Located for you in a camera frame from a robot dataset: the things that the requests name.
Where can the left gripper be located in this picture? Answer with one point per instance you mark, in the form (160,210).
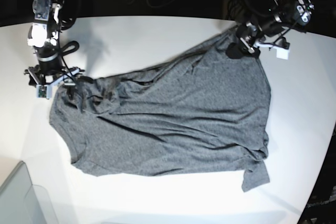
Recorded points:
(250,39)

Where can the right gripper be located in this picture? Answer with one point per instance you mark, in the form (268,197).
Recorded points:
(53,73)

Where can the grey t-shirt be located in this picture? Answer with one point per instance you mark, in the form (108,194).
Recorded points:
(200,112)

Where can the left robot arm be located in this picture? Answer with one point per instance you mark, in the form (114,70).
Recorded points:
(265,25)

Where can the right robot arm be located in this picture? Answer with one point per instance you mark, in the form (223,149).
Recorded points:
(44,39)

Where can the translucent grey tray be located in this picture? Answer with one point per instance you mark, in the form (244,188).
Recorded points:
(24,202)

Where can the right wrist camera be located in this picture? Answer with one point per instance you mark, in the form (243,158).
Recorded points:
(44,91)

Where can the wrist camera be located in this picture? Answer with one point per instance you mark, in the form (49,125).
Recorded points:
(44,91)
(282,53)

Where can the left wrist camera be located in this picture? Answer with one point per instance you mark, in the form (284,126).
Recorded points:
(282,53)

